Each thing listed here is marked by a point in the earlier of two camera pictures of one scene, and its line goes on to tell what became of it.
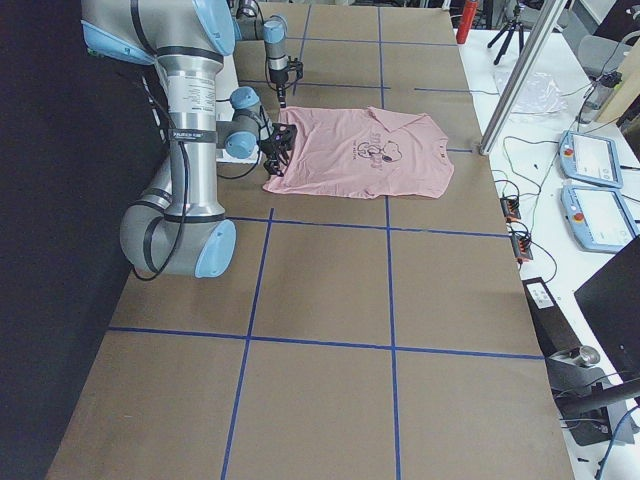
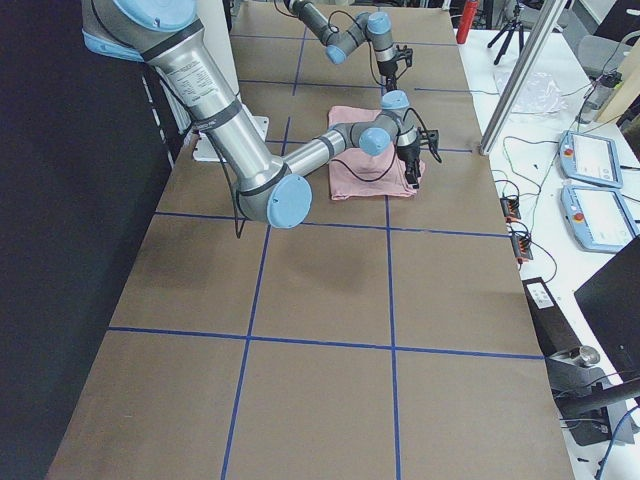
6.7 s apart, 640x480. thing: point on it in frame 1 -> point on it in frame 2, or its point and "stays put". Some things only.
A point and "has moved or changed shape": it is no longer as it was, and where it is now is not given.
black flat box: (553, 328) stays put
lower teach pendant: (599, 218) stays put
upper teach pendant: (591, 159) stays put
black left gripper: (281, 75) -> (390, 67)
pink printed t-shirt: (361, 151) has moved or changed shape
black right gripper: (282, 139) -> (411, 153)
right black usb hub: (522, 246) stays put
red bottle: (466, 21) stays put
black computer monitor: (611, 303) stays put
